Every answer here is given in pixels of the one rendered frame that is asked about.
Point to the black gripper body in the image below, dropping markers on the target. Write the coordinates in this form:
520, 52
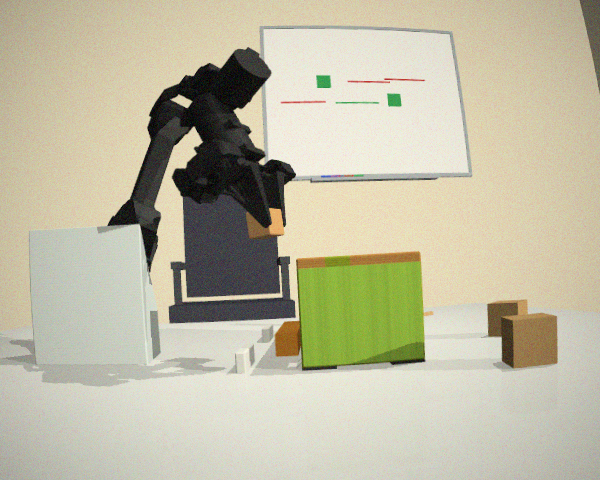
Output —
226, 145

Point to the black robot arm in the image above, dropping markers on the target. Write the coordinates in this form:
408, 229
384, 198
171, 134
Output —
215, 93

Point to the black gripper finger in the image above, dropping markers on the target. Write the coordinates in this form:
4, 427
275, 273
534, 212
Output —
245, 185
274, 191

